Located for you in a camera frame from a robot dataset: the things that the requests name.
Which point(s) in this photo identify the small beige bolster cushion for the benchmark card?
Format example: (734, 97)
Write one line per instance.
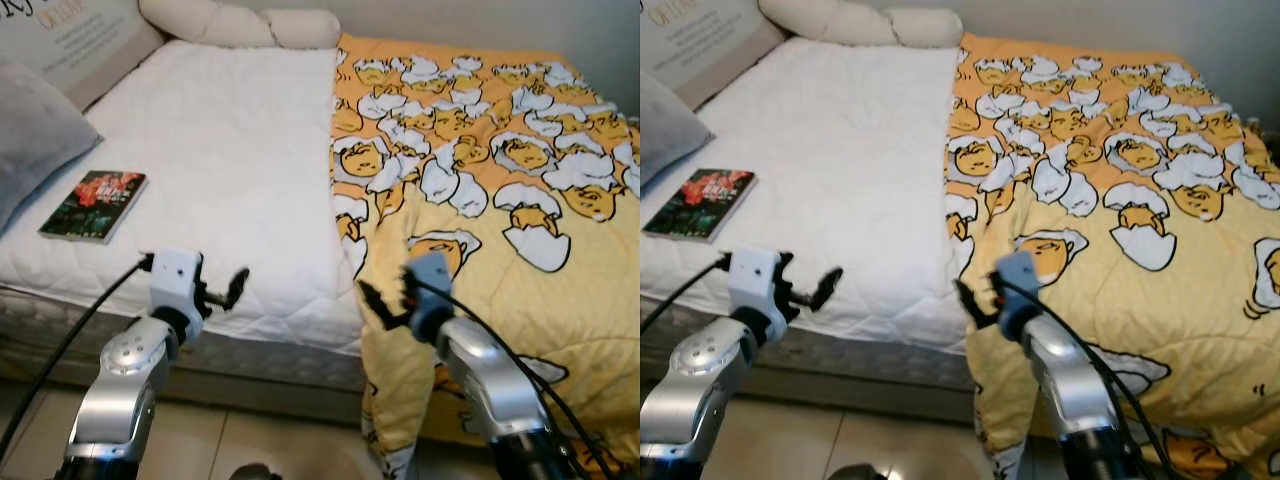
(925, 27)
(305, 28)

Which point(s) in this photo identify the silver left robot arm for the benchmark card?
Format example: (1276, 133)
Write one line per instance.
(700, 385)
(120, 390)

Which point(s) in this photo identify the white quilted mattress pad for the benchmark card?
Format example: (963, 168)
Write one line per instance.
(220, 170)
(830, 170)

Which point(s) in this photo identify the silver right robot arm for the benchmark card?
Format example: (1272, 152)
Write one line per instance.
(490, 380)
(1065, 390)

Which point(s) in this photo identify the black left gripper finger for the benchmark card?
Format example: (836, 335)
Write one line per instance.
(239, 285)
(829, 287)

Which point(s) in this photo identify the grey pillow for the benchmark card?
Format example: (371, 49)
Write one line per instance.
(665, 130)
(30, 140)

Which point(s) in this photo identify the large beige bolster cushion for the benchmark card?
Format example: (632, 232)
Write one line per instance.
(825, 20)
(205, 22)

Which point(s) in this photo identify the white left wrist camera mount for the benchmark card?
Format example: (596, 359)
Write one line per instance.
(755, 280)
(175, 280)

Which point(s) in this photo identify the grey patterned mattress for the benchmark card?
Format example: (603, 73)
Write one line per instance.
(250, 355)
(880, 370)

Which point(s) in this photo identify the yellow egg print blanket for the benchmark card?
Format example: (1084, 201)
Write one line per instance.
(1120, 200)
(500, 200)

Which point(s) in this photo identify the beige printed headboard cushion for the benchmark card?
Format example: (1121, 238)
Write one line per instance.
(90, 40)
(700, 35)

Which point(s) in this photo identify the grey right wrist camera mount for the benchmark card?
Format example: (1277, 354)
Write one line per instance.
(428, 285)
(1015, 290)

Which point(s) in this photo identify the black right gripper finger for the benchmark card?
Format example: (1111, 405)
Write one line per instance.
(967, 303)
(375, 305)

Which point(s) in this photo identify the dark book with red cover art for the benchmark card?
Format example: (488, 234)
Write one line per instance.
(700, 203)
(95, 205)

